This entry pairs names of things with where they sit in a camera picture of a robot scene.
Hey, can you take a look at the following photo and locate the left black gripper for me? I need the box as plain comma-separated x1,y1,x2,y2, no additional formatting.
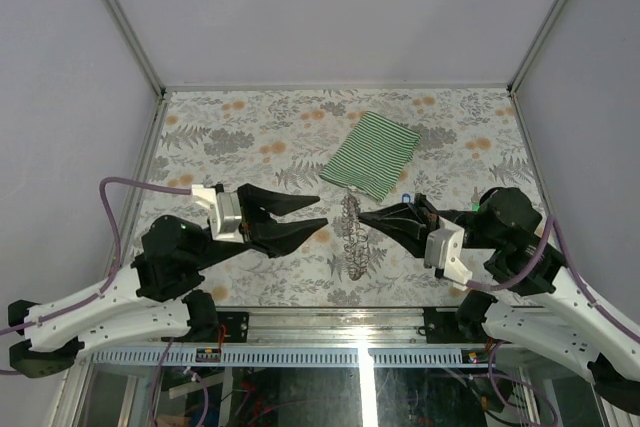
194,186,333,273

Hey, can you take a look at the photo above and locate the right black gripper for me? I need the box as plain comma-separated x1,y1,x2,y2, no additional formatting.
357,192,503,257

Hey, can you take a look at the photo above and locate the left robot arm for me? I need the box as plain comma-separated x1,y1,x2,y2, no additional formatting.
6,184,328,379

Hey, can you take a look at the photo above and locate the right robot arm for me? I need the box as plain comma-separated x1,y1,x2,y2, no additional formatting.
358,187,639,415

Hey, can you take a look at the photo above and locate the green striped cloth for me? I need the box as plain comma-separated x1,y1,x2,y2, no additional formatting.
319,111,421,202

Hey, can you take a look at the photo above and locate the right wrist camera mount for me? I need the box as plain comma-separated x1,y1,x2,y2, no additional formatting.
424,218,472,289

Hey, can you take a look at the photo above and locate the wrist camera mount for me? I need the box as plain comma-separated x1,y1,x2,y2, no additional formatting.
191,183,244,243
424,218,472,289

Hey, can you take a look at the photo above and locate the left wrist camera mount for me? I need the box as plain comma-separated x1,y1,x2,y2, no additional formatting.
191,183,244,243

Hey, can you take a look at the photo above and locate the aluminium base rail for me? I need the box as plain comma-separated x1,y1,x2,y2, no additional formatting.
88,308,495,367

